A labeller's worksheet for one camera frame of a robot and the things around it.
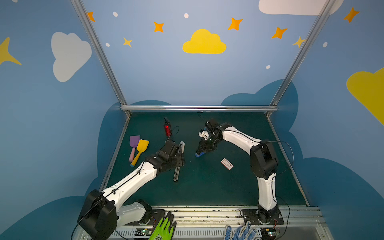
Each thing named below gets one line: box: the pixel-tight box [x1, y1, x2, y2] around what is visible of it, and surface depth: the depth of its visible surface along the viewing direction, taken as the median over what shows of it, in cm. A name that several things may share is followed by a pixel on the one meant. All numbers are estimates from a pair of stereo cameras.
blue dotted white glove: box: [223, 221, 261, 240], surface depth 71 cm
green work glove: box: [149, 211, 177, 240], surface depth 71 cm
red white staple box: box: [220, 157, 234, 171], surface depth 95 cm
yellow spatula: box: [130, 139, 149, 167], surface depth 103 cm
